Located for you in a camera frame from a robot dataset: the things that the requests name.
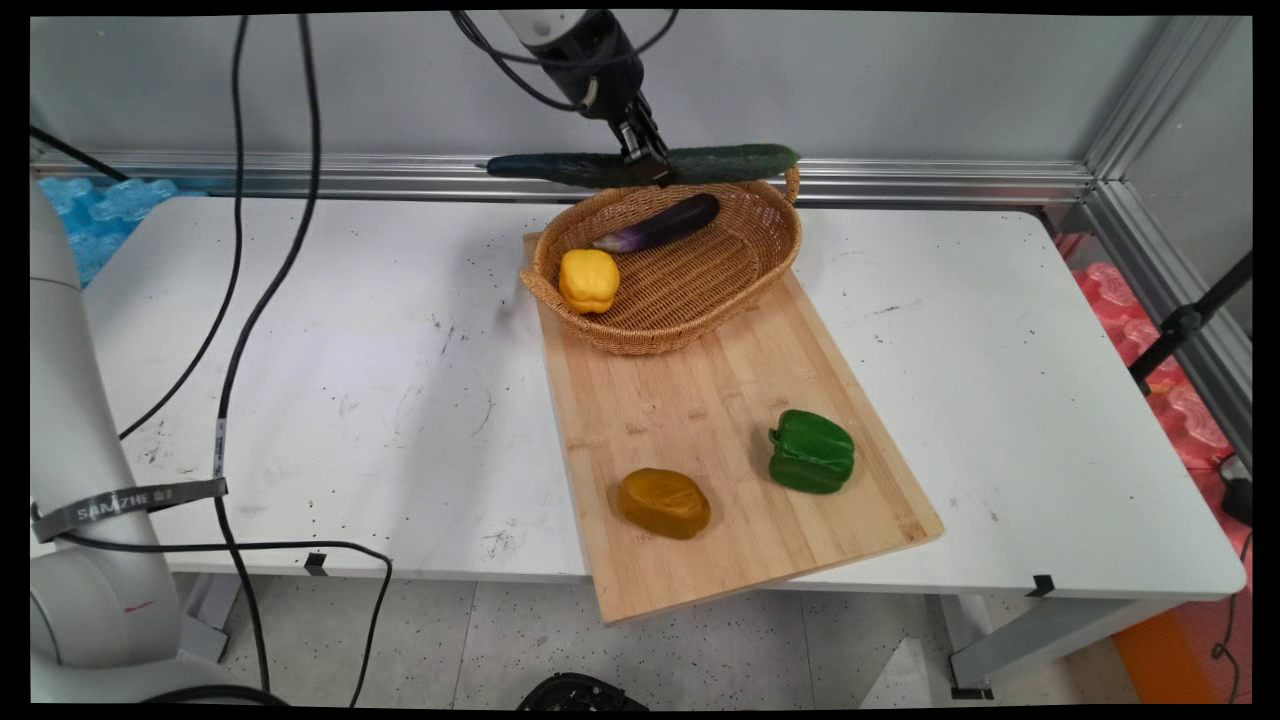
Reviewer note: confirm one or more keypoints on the orange floor strip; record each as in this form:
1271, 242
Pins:
1165, 660

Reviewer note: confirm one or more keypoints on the woven wicker basket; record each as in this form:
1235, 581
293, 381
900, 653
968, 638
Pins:
690, 290

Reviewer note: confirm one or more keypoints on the blue bubble wrap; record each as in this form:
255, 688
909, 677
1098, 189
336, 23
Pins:
100, 215

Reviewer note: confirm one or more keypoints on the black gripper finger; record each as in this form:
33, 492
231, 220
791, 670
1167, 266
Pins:
652, 140
630, 142

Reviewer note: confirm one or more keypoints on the brown yellow potato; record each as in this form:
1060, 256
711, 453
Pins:
663, 503

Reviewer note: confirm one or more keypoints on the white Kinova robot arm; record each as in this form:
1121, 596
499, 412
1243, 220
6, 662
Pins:
80, 450

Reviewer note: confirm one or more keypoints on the grey table leg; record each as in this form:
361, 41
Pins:
1040, 635
205, 615

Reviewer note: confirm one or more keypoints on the yellow bell pepper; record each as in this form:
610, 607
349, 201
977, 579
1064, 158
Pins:
588, 282

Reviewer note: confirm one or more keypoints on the purple eggplant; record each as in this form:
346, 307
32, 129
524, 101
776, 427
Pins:
665, 224

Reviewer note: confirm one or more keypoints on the long dark green cucumber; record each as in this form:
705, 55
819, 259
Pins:
730, 163

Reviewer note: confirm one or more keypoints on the black round floor object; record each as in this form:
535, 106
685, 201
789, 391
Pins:
580, 693

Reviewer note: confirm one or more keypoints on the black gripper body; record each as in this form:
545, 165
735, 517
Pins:
590, 60

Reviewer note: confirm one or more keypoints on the black tripod stand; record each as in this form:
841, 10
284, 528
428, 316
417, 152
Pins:
1185, 322

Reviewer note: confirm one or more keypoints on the aluminium frame rail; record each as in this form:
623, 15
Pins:
900, 180
1170, 230

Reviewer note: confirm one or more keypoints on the pink bubble wrap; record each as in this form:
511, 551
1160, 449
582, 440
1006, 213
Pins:
1185, 405

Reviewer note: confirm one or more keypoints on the wooden cutting board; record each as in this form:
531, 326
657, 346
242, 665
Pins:
720, 420

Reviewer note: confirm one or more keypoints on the black tape piece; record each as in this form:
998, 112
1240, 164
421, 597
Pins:
1042, 586
316, 564

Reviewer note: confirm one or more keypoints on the green bell pepper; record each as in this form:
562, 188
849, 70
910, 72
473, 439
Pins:
812, 452

